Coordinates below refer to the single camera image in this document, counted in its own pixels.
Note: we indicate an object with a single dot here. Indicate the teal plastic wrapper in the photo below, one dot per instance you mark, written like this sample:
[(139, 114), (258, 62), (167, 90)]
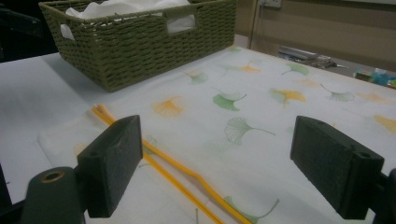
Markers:
[(378, 77)]

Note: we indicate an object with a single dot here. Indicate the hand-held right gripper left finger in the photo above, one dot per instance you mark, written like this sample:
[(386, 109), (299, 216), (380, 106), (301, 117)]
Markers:
[(109, 168)]

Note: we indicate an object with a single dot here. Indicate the white padded cloth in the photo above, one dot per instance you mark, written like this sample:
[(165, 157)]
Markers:
[(124, 6)]

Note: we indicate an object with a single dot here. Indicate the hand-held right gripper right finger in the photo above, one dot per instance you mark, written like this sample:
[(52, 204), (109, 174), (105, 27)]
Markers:
[(330, 165)]

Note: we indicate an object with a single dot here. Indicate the leaf print storage bag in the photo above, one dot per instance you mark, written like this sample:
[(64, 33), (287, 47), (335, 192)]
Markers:
[(249, 155)]

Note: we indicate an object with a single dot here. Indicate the green woven basket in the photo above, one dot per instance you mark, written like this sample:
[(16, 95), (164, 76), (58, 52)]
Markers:
[(140, 59)]

